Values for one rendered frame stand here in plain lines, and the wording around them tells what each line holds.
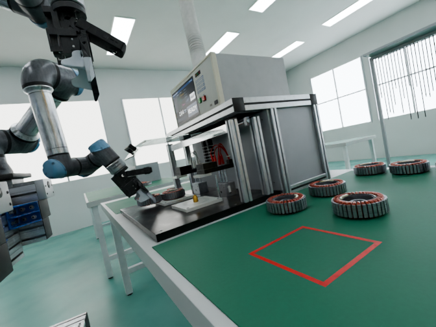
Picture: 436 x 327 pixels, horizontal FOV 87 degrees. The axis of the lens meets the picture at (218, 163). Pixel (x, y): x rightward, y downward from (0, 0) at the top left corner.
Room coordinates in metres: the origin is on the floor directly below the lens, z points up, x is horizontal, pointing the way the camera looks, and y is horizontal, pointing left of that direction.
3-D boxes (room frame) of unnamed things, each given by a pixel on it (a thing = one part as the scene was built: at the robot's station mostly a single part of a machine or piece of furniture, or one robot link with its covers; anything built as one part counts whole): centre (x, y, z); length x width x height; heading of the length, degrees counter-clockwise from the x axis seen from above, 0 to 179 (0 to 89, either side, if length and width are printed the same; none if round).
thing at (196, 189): (1.16, 0.11, 0.80); 0.07 x 0.05 x 0.06; 31
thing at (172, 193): (1.09, 0.24, 0.80); 0.11 x 0.11 x 0.04
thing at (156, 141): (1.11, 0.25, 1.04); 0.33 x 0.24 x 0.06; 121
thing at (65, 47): (0.56, 0.29, 1.29); 0.09 x 0.08 x 0.12; 113
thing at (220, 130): (1.04, 0.09, 1.03); 0.62 x 0.01 x 0.03; 31
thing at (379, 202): (0.52, -0.30, 0.77); 0.11 x 0.11 x 0.04
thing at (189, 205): (0.88, 0.11, 0.78); 0.15 x 0.15 x 0.01; 31
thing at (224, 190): (0.96, -0.01, 0.80); 0.07 x 0.05 x 0.06; 31
